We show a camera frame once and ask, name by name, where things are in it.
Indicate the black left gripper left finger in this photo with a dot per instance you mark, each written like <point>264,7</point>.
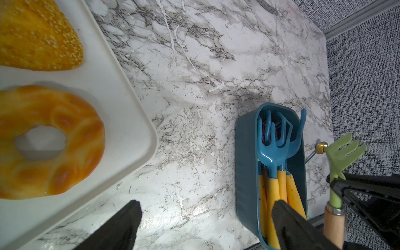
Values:
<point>118,233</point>

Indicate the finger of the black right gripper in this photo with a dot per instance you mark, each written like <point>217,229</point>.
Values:
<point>383,216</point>
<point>384,187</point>

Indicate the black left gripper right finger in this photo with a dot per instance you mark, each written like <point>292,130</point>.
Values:
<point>296,233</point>

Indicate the green rake brown handle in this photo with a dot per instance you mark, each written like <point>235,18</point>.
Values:
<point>341,154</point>

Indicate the teal storage box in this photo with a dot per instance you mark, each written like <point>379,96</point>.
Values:
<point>246,158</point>

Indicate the white rectangular plate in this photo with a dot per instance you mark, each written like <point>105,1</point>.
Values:
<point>131,138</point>

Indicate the glazed ring donut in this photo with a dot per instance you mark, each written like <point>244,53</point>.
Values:
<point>27,107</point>

